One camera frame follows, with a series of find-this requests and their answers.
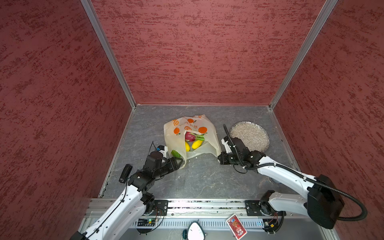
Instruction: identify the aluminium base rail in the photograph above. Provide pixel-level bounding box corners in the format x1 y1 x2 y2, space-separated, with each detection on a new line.
131 199 311 233

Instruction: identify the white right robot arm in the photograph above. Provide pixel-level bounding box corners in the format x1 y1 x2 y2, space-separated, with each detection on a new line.
218 137 345 229

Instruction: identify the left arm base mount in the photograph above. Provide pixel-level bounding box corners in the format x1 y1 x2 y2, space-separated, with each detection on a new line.
144 199 169 216

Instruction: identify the aluminium corner post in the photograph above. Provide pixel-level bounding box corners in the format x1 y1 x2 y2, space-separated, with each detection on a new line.
81 0 137 110
269 0 338 111

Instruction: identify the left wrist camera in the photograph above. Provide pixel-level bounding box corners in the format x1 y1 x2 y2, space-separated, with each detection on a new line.
157 145 168 158

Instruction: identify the aluminium corner post left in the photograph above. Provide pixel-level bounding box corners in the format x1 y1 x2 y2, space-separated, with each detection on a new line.
81 0 137 110

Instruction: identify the green mango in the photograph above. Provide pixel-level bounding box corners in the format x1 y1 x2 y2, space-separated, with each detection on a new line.
171 150 183 159

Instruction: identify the black corrugated cable conduit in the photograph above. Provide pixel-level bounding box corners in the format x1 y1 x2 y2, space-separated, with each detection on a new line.
222 124 368 223

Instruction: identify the red playing card pack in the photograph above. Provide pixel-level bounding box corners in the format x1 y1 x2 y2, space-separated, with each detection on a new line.
226 214 248 240

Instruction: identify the aluminium corner post right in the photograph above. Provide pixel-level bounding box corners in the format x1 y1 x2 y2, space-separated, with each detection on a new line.
269 0 338 111

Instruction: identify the white teal alarm clock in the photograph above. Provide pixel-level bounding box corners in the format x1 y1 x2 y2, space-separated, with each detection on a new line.
181 221 206 240

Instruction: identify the fruit print plastic bag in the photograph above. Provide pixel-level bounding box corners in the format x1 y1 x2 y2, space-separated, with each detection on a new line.
164 115 222 168

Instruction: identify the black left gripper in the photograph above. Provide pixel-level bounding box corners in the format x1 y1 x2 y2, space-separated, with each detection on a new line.
153 157 183 179

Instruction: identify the pink dragon fruit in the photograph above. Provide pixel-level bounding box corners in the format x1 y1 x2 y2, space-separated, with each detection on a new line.
185 132 205 142

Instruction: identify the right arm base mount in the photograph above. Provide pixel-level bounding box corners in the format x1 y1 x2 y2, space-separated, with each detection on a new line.
245 200 287 217

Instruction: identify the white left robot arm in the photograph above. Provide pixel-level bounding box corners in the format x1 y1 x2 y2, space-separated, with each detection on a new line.
71 151 184 240

